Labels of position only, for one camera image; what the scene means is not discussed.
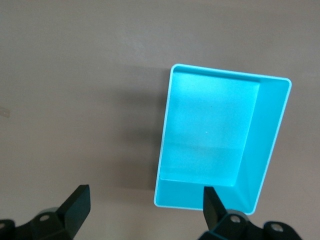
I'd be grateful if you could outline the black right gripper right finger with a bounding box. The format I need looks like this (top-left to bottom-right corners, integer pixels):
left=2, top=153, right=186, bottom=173
left=198, top=185, right=304, bottom=240

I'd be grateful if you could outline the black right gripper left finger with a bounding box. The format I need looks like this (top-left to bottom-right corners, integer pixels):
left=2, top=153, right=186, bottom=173
left=0, top=184, right=92, bottom=240

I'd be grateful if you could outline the blue plastic box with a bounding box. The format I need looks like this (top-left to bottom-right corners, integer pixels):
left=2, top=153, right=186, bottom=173
left=152, top=62, right=293, bottom=217

